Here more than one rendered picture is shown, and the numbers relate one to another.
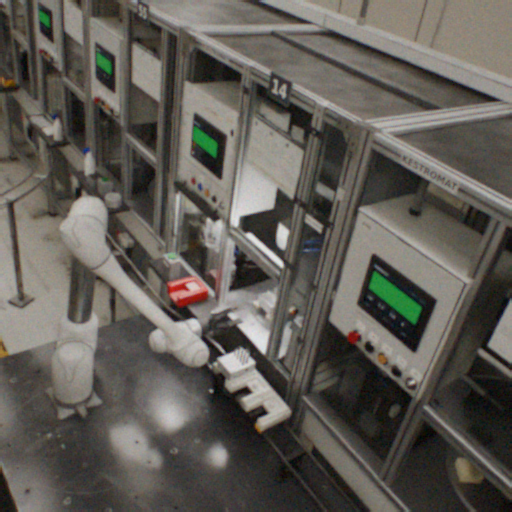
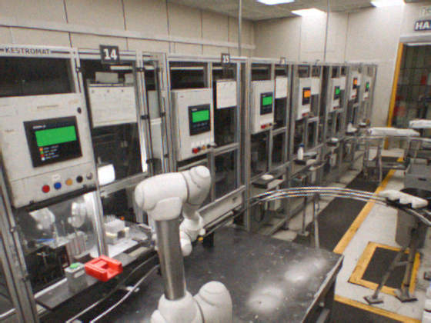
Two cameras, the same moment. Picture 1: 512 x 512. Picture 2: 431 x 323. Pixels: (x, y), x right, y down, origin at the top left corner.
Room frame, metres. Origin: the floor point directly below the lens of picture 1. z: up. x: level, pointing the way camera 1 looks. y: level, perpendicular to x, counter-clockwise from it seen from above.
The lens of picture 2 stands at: (1.91, 2.01, 1.89)
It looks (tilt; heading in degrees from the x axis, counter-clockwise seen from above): 21 degrees down; 254
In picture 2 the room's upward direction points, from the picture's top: 1 degrees counter-clockwise
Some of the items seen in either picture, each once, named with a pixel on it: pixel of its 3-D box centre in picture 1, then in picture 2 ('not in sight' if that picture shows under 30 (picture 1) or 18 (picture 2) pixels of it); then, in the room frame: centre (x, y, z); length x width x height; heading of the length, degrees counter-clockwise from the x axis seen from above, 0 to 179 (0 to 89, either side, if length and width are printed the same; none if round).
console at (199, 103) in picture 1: (227, 146); (37, 145); (2.31, 0.20, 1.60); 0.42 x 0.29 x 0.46; 41
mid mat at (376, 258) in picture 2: not in sight; (386, 266); (-0.56, -0.48, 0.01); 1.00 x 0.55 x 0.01; 41
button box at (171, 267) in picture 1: (172, 266); (75, 276); (2.22, 0.39, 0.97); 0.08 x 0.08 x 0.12; 41
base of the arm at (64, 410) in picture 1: (75, 397); not in sight; (1.55, 0.64, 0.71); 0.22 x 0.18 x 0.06; 41
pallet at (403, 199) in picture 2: not in sight; (401, 201); (-0.35, -0.23, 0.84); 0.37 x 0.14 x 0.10; 99
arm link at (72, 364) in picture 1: (72, 368); (213, 304); (1.58, 0.66, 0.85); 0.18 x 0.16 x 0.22; 14
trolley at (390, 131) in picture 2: not in sight; (389, 152); (-2.79, -3.12, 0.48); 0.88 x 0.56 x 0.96; 149
